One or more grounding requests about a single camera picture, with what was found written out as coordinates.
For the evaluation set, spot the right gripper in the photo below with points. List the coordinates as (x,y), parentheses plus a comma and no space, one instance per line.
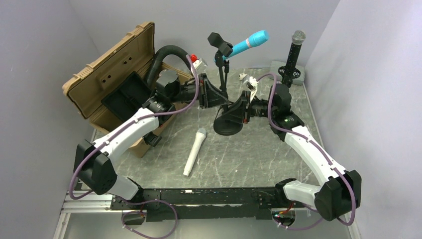
(237,110)

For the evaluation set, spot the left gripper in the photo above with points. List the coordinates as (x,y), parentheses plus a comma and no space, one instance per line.
(208,95)

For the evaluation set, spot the black round-base mic stand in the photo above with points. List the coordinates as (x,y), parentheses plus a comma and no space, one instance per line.
(223,48)

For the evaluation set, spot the white microphone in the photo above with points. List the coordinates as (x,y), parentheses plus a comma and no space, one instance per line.
(199,138)

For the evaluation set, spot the white pipe elbow fitting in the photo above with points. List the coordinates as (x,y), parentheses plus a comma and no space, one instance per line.
(242,76)

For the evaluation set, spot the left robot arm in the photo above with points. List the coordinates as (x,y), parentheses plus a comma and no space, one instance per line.
(95,162)

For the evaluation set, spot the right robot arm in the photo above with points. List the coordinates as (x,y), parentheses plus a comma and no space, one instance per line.
(339,189)

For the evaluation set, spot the black tripod stand centre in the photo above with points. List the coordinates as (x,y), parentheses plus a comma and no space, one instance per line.
(223,68)

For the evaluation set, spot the black tripod stand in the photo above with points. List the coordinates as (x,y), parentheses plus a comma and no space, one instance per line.
(288,75)
(223,68)

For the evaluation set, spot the black tripod stand right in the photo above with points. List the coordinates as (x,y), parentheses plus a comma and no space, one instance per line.
(288,75)

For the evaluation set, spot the cyan blue microphone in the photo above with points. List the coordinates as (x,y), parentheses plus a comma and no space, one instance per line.
(253,40)

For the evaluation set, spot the black glitter microphone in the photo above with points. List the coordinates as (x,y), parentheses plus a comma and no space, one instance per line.
(298,38)

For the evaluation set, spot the grey plastic case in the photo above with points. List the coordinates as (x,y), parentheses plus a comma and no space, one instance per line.
(275,65)

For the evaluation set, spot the black tray insert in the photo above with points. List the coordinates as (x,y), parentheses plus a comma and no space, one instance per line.
(125,100)

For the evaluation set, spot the tan plastic tool case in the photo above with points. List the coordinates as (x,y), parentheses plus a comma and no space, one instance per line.
(87,88)

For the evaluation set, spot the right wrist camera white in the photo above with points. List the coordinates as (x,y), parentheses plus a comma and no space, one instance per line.
(252,85)

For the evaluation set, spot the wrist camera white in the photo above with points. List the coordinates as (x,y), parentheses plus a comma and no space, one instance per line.
(199,64)
(252,85)

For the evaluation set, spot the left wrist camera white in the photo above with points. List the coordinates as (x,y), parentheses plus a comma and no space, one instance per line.
(199,64)

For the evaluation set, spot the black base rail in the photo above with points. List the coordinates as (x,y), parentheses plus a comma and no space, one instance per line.
(209,203)

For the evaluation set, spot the aluminium frame rail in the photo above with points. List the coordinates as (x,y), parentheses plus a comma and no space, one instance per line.
(93,203)

